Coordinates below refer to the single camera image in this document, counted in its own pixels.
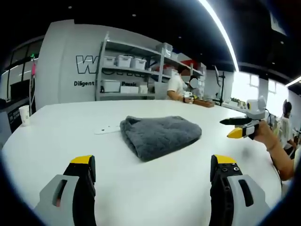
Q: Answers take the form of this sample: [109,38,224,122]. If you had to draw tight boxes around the long ceiling light strip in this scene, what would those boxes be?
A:
[197,0,241,73]

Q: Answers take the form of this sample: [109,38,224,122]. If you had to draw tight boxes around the brown wooden tray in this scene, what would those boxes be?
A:
[193,98,215,109]

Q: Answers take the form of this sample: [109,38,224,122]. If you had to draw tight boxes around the short ceiling light strip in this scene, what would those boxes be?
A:
[285,77,301,89]

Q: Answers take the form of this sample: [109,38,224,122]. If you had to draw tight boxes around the white paper cup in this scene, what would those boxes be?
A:
[18,105,31,126]

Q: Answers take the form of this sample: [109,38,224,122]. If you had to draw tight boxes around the grey towel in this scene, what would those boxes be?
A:
[119,115,203,162]

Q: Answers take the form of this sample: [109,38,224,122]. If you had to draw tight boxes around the white flat plastic piece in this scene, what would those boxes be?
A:
[94,124,121,135]

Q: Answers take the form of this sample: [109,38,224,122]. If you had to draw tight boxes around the row of white storage boxes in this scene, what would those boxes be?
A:
[101,42,206,95]

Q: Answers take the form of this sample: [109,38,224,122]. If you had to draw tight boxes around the grey metal shelving unit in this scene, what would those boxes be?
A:
[95,32,207,102]

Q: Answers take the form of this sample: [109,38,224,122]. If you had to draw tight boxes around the person's right hand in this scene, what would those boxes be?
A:
[253,120,277,152]

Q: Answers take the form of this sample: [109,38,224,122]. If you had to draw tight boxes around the black metal stand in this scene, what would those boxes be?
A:
[213,65,227,106]

